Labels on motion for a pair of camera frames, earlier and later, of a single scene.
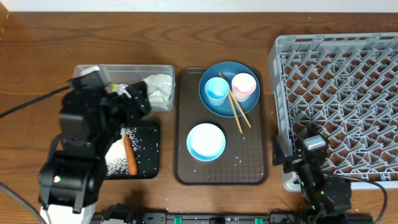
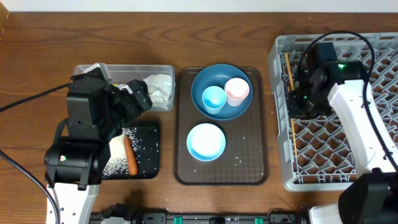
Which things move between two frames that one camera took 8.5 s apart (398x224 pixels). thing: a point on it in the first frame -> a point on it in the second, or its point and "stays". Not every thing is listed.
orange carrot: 130,155 stays
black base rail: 118,216 stays
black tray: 147,154 stays
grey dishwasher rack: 345,85 stays
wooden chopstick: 240,107 -> 294,137
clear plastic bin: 130,74 stays
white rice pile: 116,162 stays
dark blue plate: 227,70 -> 212,76
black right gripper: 279,156 -> 295,111
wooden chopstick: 234,113 -> 290,71
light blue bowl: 206,142 stays
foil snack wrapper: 120,89 stays
